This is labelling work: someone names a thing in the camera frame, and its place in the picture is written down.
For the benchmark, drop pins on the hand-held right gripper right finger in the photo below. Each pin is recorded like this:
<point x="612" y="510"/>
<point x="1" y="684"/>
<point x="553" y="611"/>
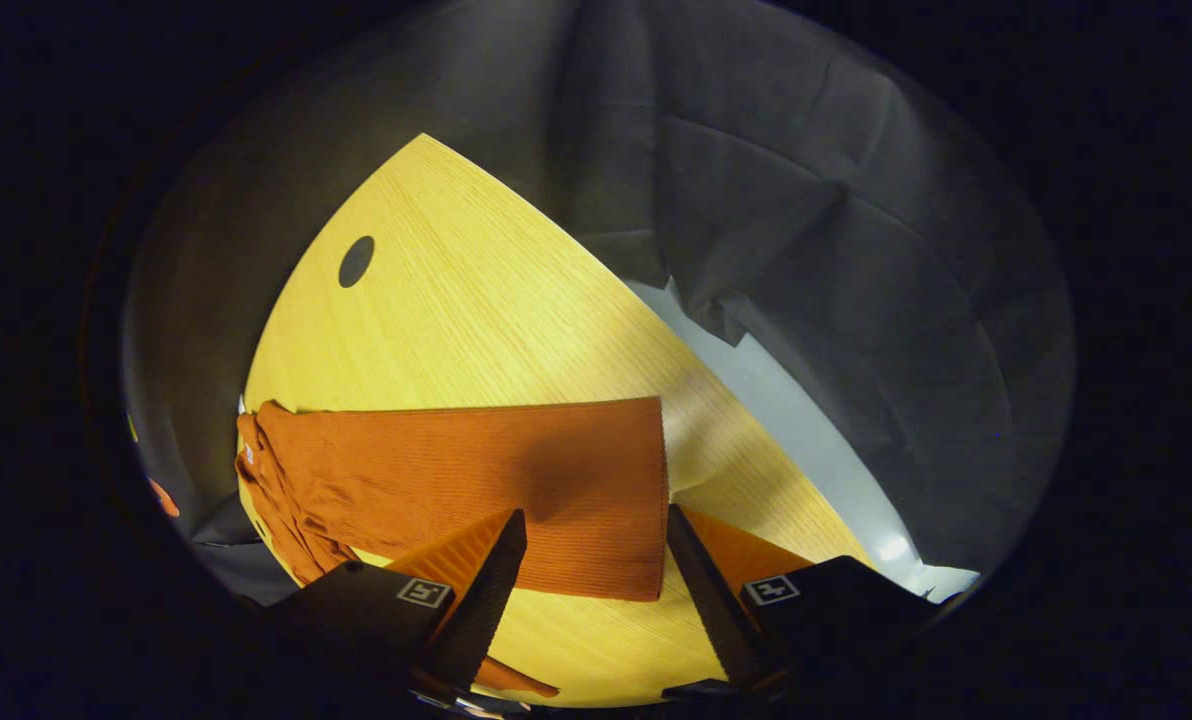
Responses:
<point x="721" y="620"/>

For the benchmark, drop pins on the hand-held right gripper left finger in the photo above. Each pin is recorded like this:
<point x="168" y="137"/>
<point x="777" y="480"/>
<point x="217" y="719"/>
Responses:
<point x="481" y="610"/>

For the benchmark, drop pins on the orange ribbed button shirt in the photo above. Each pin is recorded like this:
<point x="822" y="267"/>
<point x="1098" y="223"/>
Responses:
<point x="456" y="480"/>

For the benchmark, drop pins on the black backdrop cloth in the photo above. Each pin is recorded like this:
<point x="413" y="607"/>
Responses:
<point x="806" y="250"/>

